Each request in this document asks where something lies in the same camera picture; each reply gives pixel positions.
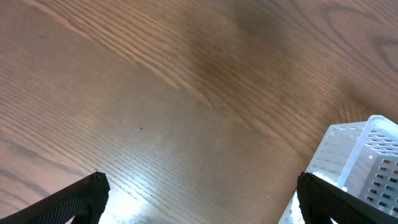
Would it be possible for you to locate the clear plastic basket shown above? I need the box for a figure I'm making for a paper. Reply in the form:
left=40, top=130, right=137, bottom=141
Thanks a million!
left=279, top=115, right=397, bottom=223

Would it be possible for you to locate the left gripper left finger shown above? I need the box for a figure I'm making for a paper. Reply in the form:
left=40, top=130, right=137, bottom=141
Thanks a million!
left=1, top=172, right=110, bottom=224

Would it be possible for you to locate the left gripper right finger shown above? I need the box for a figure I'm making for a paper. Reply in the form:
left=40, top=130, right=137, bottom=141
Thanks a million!
left=296, top=172, right=397, bottom=224

